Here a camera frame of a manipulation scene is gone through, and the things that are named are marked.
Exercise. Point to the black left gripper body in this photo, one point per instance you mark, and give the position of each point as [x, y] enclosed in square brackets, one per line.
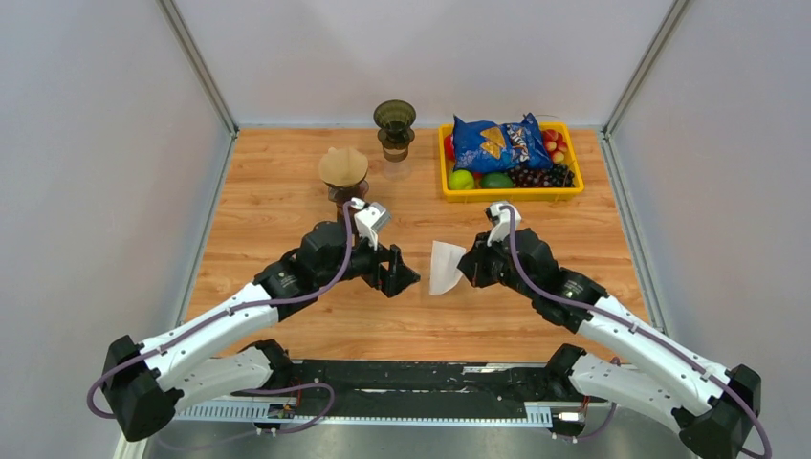
[364, 261]

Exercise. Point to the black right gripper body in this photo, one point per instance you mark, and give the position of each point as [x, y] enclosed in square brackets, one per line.
[495, 269]

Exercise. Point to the white paper sheet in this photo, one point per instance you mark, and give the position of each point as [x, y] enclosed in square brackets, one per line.
[444, 271]

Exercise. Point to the brown paper coffee filter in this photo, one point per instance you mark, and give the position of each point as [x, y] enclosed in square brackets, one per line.
[343, 167]

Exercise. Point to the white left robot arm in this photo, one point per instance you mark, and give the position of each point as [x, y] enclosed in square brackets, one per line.
[145, 384]

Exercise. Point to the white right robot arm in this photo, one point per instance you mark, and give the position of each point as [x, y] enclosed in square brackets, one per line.
[711, 408]

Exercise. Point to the red-black coffee carafe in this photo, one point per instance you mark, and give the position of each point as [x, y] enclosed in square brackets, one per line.
[342, 194]

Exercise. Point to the yellow plastic bin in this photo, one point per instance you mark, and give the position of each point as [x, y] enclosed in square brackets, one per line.
[478, 194]

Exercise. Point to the dark green lime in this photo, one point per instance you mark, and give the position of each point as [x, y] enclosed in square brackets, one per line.
[496, 180]

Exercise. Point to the yellow-green lime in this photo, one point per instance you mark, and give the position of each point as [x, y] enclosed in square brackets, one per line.
[461, 179]

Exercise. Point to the clear glass with brown sleeve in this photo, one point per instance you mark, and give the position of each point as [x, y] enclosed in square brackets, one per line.
[396, 167]

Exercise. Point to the dark purple grape bunch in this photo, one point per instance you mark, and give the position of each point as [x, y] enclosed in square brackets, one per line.
[557, 176]

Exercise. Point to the blue chips bag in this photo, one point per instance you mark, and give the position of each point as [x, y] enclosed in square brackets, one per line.
[484, 146]

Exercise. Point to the red fruit in bin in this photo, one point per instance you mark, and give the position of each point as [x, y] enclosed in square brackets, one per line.
[449, 151]

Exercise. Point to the red-yellow small fruits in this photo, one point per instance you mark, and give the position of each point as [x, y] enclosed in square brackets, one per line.
[555, 145]

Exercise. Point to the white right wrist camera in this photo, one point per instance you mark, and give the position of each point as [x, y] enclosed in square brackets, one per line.
[504, 217]

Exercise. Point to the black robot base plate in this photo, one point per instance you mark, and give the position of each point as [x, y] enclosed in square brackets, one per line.
[408, 389]

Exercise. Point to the aluminium frame rail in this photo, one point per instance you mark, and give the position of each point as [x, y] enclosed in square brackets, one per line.
[307, 404]

